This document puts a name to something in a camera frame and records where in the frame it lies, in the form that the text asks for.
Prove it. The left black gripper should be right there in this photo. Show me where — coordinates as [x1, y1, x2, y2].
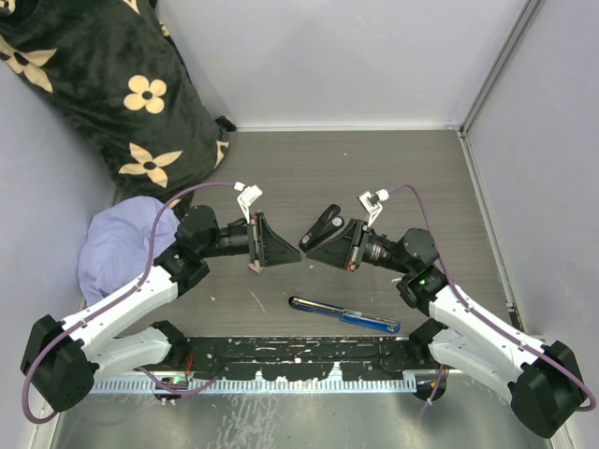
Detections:
[199, 212, 301, 267]

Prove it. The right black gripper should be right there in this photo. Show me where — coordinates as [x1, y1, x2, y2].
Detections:
[307, 218, 413, 275]

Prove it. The white red staple box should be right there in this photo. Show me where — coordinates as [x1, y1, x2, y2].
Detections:
[248, 263, 262, 274]

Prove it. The black stapler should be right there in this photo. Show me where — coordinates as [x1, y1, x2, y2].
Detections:
[299, 204, 344, 253]

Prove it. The blue stapler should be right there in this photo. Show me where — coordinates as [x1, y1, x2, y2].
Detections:
[288, 297, 401, 334]

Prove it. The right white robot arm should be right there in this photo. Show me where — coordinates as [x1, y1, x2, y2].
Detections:
[299, 219, 591, 439]

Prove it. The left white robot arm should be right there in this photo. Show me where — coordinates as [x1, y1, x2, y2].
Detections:
[21, 206, 301, 413]

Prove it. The lavender crumpled cloth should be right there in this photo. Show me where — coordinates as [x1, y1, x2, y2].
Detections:
[78, 196, 163, 305]

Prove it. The black floral plush blanket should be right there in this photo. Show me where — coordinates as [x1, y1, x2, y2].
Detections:
[1, 1, 236, 216]

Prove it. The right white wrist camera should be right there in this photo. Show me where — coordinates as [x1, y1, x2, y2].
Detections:
[358, 189, 389, 227]

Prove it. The black mounting base plate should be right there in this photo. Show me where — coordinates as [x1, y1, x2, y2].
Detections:
[146, 336, 439, 382]

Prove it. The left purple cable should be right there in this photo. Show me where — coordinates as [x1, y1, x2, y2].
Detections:
[22, 181, 247, 425]

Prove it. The purple cable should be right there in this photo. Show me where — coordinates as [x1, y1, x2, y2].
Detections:
[378, 183, 598, 417]
[22, 181, 247, 425]

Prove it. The aluminium slotted rail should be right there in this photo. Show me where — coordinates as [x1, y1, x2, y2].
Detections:
[93, 334, 558, 375]

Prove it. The white slotted cable duct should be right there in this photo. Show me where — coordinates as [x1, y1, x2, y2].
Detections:
[92, 371, 416, 395]

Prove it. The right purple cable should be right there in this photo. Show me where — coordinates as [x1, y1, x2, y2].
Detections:
[378, 183, 598, 417]

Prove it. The aluminium corner frame post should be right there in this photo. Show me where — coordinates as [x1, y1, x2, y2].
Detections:
[456, 0, 548, 137]

